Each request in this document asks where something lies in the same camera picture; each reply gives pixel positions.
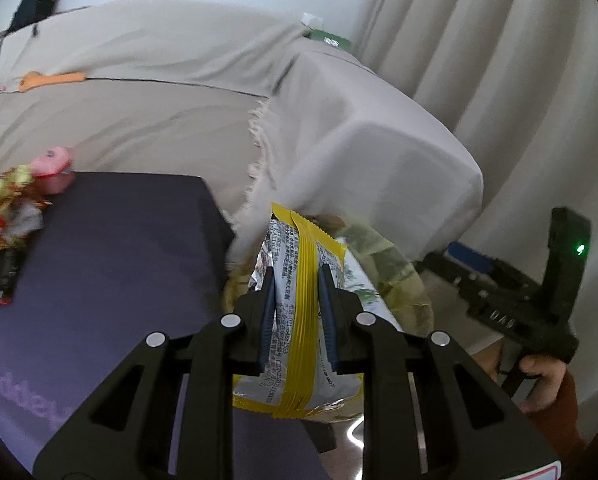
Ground person's right hand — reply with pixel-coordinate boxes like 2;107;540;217
479;348;569;415

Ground small pink pot box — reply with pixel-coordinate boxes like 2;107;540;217
31;146;74;196

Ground green brown patterned wrapper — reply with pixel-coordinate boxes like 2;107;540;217
319;215;415;306

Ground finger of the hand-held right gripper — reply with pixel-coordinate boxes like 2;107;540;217
446;241;503;277
419;251;474;302

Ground person's right forearm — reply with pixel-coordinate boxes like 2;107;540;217
542;369;589;457

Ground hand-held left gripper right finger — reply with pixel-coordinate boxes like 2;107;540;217
317;264;562;480

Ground green digital clock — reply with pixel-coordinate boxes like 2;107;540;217
306;29;352;50

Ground white fringed throw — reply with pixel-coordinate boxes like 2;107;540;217
226;35;485;281

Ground gold red wrapper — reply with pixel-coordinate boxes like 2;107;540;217
0;165;54;263

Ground grey covered sofa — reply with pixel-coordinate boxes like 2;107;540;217
0;0;485;281

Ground white pleated curtain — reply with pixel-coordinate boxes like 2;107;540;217
354;0;598;441

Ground yellow snack packet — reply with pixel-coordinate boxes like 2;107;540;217
231;202;407;419

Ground yellow-lined waste bin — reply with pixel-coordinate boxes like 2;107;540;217
221;215;434;427

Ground orange back scratcher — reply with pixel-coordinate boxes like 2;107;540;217
19;72;87;93

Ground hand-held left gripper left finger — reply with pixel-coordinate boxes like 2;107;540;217
33;266;280;480

